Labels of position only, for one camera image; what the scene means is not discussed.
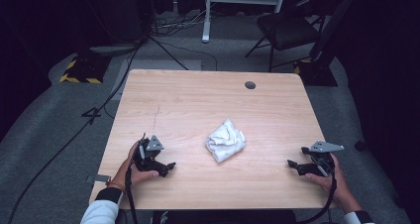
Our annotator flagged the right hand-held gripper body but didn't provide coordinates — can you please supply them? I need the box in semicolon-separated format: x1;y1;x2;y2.
300;140;345;178

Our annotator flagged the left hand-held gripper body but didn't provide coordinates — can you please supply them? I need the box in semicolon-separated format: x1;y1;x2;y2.
133;133;169;172

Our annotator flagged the white towel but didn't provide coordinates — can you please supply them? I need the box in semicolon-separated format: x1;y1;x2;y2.
205;118;247;164

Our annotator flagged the person's left hand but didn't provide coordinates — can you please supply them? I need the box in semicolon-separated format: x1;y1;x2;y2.
110;141;159;190

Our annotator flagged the person's right hand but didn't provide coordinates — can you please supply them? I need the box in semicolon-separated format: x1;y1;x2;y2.
305;153;363;214

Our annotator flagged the small dark floor object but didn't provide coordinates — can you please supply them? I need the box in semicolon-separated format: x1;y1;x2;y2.
354;139;368;153

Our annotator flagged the grey tape piece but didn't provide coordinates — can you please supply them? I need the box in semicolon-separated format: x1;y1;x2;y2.
86;173;112;185

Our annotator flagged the grey flat stand base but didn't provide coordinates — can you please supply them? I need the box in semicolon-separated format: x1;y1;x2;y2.
88;43;142;57

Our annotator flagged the black folding chair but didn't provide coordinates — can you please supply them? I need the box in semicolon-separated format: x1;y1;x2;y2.
245;0;327;73

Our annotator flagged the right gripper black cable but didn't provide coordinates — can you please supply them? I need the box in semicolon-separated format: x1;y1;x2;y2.
296;164;339;224

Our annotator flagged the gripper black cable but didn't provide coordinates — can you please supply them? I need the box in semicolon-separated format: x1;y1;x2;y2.
124;166;139;224
296;164;339;224

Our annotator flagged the orange bracelet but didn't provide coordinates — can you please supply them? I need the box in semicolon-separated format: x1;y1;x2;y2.
105;180;127;189

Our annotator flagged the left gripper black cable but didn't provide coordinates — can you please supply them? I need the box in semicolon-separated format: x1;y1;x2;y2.
124;166;139;224

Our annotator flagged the long black floor cable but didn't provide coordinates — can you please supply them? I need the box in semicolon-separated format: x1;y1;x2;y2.
8;39;148;224

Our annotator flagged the black yellow striped base plate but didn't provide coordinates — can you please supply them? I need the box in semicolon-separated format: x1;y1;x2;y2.
293;58;339;87
58;54;112;84

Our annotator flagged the thin black floor cable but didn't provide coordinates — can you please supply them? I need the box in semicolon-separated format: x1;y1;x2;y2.
157;40;219;71

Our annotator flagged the tangle of floor cables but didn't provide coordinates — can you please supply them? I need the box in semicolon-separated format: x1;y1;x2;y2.
152;4;219;38

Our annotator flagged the black slanted stand post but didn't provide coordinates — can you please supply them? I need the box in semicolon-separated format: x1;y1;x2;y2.
310;0;363;64

